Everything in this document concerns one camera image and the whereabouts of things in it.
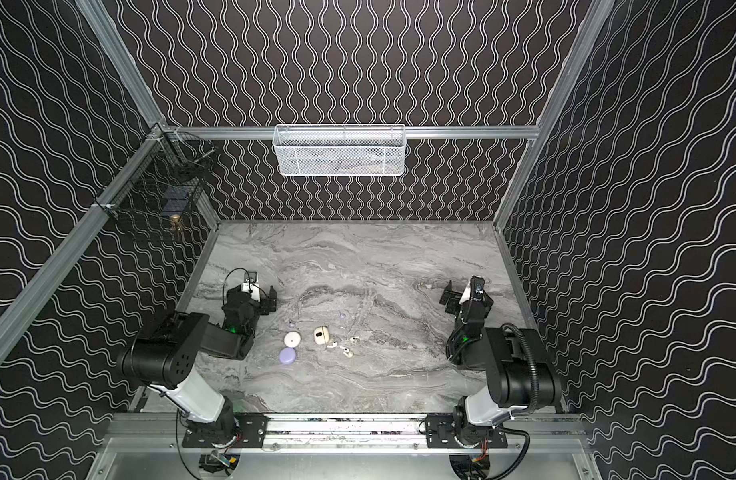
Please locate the white round earbud case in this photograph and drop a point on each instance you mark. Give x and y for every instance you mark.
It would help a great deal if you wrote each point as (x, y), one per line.
(292, 339)

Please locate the white wire mesh basket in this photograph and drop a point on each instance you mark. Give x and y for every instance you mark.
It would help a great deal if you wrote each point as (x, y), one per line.
(340, 150)

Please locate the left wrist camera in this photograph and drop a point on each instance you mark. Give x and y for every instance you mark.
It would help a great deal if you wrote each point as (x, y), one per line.
(249, 282)

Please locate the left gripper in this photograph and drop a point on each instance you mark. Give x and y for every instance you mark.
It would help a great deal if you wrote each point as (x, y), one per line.
(265, 300)

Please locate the cream earbud charging case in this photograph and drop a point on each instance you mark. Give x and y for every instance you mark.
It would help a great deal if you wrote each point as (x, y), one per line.
(322, 335)

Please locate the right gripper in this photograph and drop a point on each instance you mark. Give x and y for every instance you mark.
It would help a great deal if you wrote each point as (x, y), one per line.
(458, 297)

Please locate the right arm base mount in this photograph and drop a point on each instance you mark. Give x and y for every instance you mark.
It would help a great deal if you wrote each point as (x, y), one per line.
(449, 431)

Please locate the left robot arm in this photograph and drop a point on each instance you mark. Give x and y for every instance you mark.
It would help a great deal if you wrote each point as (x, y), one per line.
(164, 360)

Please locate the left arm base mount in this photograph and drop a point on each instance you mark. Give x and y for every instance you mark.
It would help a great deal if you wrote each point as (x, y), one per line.
(246, 430)

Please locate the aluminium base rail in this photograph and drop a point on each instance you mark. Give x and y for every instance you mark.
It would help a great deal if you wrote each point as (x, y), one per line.
(296, 434)

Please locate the purple round earbud case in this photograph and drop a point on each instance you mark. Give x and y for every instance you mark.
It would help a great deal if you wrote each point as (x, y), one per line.
(288, 356)

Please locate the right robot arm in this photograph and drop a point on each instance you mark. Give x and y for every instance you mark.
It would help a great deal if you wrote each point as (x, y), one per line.
(520, 378)

